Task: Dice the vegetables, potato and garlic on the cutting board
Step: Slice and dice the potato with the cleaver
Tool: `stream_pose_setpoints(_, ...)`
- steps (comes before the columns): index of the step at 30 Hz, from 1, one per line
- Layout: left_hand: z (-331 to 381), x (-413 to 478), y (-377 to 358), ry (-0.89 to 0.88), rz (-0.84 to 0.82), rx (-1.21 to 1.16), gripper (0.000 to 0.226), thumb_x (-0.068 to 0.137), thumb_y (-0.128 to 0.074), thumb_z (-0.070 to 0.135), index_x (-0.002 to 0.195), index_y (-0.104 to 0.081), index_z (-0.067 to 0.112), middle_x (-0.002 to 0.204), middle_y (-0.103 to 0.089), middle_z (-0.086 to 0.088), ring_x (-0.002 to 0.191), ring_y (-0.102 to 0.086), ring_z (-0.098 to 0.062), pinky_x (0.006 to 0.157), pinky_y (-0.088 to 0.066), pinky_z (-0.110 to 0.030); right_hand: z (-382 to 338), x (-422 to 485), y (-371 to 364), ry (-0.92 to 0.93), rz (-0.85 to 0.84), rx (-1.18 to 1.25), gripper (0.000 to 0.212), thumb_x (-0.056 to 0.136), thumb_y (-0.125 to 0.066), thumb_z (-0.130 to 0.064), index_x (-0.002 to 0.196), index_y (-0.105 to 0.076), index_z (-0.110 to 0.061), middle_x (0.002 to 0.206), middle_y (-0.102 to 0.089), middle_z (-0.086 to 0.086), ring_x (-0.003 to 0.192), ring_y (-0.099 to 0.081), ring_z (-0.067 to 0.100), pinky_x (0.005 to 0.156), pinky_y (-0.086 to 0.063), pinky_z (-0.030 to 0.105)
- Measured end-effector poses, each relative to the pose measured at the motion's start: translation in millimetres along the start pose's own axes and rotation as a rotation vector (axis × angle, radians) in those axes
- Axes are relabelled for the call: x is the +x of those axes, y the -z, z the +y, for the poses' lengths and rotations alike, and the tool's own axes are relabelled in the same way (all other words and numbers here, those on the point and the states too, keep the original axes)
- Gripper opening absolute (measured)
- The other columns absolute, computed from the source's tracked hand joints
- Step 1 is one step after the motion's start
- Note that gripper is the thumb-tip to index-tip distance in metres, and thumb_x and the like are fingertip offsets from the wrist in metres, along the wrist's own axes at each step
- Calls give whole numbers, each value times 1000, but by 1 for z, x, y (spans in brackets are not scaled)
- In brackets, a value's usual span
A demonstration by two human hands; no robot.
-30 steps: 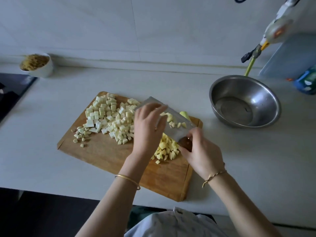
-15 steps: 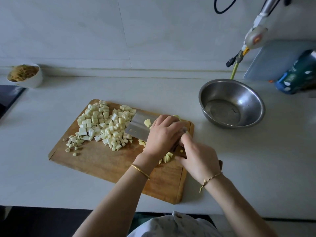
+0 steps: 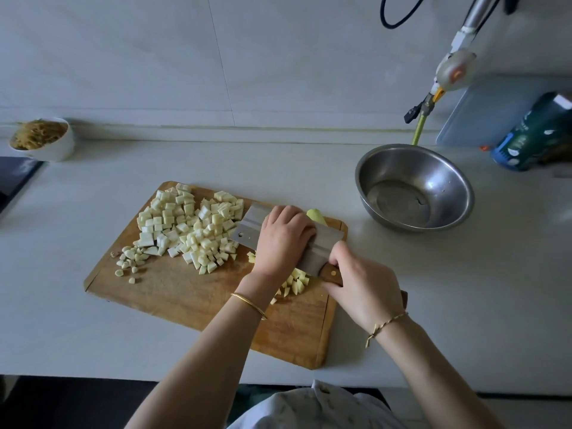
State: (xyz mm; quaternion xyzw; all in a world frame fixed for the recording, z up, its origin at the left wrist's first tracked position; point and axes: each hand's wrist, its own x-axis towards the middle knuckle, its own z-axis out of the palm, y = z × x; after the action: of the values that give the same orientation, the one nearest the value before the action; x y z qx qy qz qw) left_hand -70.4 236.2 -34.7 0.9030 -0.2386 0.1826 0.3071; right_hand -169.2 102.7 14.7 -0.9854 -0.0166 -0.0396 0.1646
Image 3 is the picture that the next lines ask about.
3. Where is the person's left hand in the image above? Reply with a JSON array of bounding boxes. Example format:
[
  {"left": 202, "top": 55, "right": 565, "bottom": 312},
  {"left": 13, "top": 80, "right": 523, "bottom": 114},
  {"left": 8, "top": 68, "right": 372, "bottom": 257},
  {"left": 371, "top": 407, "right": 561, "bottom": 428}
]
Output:
[{"left": 241, "top": 205, "right": 318, "bottom": 291}]

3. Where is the person's right hand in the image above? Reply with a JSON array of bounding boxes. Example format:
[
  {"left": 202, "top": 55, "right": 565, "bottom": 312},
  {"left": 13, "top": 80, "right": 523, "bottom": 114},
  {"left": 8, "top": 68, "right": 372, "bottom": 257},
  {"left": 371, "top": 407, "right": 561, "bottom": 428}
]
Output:
[{"left": 322, "top": 241, "right": 408, "bottom": 334}]

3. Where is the cleaver with wooden handle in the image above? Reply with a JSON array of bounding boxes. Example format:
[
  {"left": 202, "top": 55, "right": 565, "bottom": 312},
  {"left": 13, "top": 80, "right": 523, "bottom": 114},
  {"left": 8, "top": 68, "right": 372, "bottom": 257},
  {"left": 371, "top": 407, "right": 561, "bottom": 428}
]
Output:
[{"left": 231, "top": 204, "right": 409, "bottom": 311}]

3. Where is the peeled yellow potato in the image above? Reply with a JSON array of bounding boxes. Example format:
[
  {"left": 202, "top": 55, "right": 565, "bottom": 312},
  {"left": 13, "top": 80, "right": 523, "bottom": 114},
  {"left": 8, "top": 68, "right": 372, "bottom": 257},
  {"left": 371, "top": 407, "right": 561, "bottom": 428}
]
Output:
[{"left": 247, "top": 251, "right": 312, "bottom": 306}]

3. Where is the pile of white diced vegetable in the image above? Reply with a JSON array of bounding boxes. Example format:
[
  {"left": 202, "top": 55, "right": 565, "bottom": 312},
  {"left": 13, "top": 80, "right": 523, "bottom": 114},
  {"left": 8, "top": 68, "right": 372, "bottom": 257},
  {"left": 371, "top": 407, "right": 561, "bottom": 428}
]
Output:
[{"left": 179, "top": 190, "right": 246, "bottom": 276}]

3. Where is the pile of garlic cloves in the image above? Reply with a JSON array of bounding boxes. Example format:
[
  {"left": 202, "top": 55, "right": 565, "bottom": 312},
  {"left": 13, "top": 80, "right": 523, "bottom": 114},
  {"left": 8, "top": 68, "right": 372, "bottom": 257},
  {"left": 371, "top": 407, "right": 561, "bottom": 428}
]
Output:
[{"left": 109, "top": 244, "right": 153, "bottom": 285}]

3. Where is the person's left forearm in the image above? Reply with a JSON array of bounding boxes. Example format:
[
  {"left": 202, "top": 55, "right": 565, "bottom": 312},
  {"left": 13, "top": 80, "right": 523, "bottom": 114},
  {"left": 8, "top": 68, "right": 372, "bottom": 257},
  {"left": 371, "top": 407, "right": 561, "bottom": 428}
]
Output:
[{"left": 125, "top": 276, "right": 273, "bottom": 429}]

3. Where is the person's right forearm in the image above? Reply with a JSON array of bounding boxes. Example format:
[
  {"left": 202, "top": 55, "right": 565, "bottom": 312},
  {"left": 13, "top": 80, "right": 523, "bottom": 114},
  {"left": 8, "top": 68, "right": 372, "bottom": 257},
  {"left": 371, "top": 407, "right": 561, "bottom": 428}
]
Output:
[{"left": 371, "top": 315, "right": 506, "bottom": 429}]

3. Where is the gold bangle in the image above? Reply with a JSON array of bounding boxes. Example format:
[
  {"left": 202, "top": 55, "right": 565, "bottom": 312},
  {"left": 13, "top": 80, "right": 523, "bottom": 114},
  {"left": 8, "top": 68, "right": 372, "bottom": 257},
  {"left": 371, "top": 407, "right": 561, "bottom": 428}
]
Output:
[{"left": 229, "top": 291, "right": 269, "bottom": 321}]

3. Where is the wooden cutting board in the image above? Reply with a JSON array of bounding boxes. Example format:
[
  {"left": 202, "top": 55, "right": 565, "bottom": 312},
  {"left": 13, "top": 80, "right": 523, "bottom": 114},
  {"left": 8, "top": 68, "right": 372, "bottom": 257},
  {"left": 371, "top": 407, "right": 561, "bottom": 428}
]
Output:
[{"left": 83, "top": 180, "right": 350, "bottom": 371}]

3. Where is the white patterned garment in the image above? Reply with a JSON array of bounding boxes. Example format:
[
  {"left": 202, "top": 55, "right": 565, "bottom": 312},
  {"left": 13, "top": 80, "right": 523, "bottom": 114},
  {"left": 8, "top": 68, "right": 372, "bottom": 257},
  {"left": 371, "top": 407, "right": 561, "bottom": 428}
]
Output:
[{"left": 225, "top": 380, "right": 412, "bottom": 429}]

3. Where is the deep stainless steel bowl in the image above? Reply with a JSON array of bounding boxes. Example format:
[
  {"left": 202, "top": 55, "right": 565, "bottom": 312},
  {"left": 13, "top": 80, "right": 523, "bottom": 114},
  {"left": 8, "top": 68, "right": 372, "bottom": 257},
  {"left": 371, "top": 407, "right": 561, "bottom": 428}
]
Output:
[{"left": 355, "top": 142, "right": 477, "bottom": 234}]

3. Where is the light blue plastic board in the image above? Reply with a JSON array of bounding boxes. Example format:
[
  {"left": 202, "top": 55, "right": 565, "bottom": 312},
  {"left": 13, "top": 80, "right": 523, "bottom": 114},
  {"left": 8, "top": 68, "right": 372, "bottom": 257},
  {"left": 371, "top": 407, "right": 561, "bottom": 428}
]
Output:
[{"left": 435, "top": 74, "right": 572, "bottom": 148}]

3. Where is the dark green bottle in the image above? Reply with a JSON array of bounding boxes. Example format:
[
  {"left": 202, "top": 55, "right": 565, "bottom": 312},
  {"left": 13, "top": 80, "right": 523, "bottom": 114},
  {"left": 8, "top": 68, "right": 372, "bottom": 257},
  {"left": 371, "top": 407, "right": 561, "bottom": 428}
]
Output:
[{"left": 492, "top": 92, "right": 572, "bottom": 172}]

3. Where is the white bowl of noodles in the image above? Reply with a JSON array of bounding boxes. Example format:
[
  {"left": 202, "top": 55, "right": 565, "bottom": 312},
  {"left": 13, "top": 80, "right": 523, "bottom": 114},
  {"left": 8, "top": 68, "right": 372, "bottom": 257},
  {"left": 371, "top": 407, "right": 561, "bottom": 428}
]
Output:
[{"left": 9, "top": 117, "right": 76, "bottom": 163}]

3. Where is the black gas stove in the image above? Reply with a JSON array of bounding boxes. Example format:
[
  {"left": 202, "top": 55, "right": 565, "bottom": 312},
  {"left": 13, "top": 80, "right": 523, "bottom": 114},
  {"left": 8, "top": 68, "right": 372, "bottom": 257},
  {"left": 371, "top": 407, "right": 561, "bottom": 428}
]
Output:
[{"left": 0, "top": 157, "right": 44, "bottom": 215}]

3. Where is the braided cord bracelet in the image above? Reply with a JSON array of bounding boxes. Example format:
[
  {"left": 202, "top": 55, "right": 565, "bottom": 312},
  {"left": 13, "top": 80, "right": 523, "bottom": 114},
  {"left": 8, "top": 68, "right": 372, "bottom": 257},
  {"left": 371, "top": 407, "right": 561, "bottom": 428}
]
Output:
[{"left": 365, "top": 310, "right": 411, "bottom": 349}]

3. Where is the wall tap with hose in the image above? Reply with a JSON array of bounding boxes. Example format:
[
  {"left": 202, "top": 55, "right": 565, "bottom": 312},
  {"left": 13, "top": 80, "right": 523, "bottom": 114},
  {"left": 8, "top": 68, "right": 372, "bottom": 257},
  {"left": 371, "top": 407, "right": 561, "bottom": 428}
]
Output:
[{"left": 403, "top": 92, "right": 437, "bottom": 126}]

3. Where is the looped black cable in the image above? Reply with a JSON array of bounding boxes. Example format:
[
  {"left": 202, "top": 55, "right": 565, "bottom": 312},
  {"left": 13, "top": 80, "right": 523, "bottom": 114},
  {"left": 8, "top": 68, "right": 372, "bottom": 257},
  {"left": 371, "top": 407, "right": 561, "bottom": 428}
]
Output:
[{"left": 380, "top": 0, "right": 428, "bottom": 31}]

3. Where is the black cable with plug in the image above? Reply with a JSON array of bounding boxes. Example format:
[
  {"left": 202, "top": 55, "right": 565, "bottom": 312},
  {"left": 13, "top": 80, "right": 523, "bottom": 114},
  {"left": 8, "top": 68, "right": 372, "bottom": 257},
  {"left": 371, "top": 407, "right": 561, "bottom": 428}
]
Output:
[{"left": 474, "top": 0, "right": 521, "bottom": 32}]

